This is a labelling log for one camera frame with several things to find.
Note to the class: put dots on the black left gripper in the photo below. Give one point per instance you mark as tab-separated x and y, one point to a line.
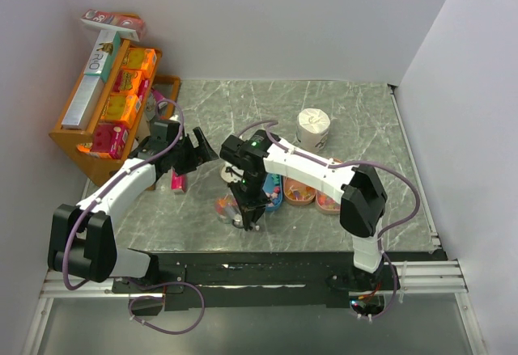
197	155

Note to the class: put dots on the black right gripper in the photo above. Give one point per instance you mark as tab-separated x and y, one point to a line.
248	204

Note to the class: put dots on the silver metal scoop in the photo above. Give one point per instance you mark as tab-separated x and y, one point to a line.
237	221

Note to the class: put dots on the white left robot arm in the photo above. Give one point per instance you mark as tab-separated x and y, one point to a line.
82	241

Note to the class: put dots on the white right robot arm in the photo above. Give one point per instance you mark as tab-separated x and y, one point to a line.
356	188

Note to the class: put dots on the blue tray of star candies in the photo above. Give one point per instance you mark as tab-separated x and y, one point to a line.
272	187

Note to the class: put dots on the clear glass jar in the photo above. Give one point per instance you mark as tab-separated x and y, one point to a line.
226	209

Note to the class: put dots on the gold jar lid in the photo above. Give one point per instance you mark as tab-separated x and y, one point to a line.
229	173

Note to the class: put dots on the pink toothpaste box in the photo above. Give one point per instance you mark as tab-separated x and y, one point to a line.
178	183

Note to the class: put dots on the pink tray of lollipops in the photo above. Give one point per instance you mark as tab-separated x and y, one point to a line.
296	193

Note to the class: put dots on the pink tray of gummy stars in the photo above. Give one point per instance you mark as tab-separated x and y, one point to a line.
326	204

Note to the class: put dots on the white pink packet in shelf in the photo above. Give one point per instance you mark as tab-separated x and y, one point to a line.
155	104

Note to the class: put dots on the pink smiley box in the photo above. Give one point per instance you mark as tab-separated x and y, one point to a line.
109	141

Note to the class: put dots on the orange smiley box lower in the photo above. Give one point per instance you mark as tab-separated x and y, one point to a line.
121	109

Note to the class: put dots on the orange smiley box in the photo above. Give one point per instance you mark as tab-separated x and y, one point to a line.
140	59
121	109

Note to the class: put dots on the wooden shelf rack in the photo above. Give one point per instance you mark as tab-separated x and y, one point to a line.
99	122

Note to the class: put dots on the orange red snack box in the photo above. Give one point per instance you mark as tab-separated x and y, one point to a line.
129	82

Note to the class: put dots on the orange smiley box top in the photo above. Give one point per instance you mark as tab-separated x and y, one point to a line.
140	59

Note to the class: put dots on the silver long box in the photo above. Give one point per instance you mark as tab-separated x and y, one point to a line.
83	104

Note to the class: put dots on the teal white long box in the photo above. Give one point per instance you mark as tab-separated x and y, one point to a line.
102	56

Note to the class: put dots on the pink box on top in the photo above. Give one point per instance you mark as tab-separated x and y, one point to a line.
129	27

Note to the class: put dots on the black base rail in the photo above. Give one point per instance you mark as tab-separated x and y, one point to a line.
246	279

